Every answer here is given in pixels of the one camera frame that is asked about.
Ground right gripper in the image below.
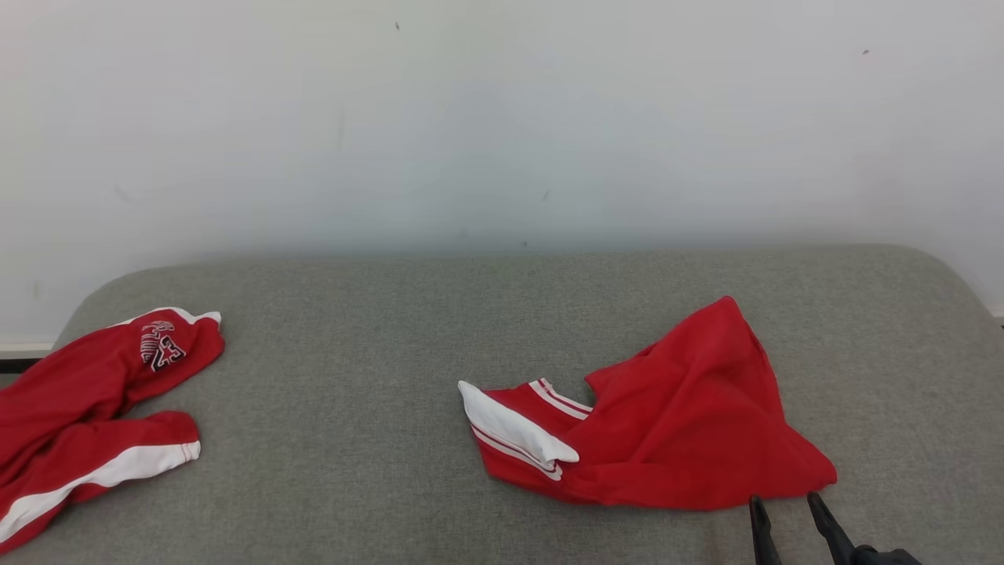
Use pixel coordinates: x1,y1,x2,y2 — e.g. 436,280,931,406
748,492,925,565

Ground red basketball jersey number 23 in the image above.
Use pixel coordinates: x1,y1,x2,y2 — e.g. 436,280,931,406
457,296,838,512

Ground red shorts with white stripe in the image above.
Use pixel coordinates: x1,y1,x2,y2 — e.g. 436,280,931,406
0,307,225,555

